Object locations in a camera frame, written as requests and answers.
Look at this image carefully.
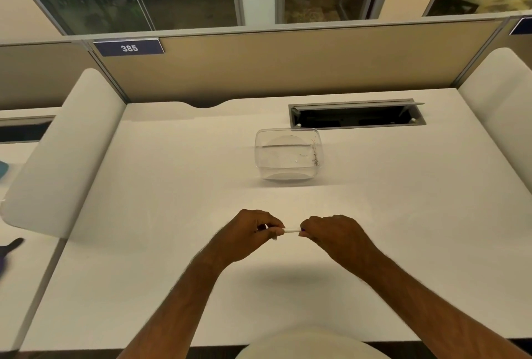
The person's right hand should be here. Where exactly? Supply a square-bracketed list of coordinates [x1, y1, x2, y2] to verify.
[298, 215, 380, 277]

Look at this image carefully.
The person's left hand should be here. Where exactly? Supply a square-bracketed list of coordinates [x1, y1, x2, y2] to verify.
[211, 209, 286, 266]

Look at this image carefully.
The person's right forearm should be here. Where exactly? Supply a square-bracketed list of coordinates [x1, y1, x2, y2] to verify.
[353, 246, 530, 359]

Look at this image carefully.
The person's left forearm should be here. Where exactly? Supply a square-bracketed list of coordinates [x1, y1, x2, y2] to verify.
[117, 242, 233, 359]

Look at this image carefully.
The clear plastic container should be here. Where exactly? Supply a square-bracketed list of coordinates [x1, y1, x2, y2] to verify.
[254, 128, 323, 182]

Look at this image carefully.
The person's light-coloured clothing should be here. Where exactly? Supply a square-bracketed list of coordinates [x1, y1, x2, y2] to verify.
[235, 327, 391, 359]

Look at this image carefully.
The beige desk partition panel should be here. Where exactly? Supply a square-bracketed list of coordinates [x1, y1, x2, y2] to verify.
[85, 18, 512, 108]
[0, 40, 127, 111]

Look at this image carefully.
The white rounded side divider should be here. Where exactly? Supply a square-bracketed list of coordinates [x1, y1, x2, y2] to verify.
[0, 68, 127, 240]
[457, 47, 532, 193]

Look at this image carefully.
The blue desk number plate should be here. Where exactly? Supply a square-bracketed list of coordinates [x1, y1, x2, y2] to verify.
[509, 17, 532, 36]
[93, 39, 165, 57]

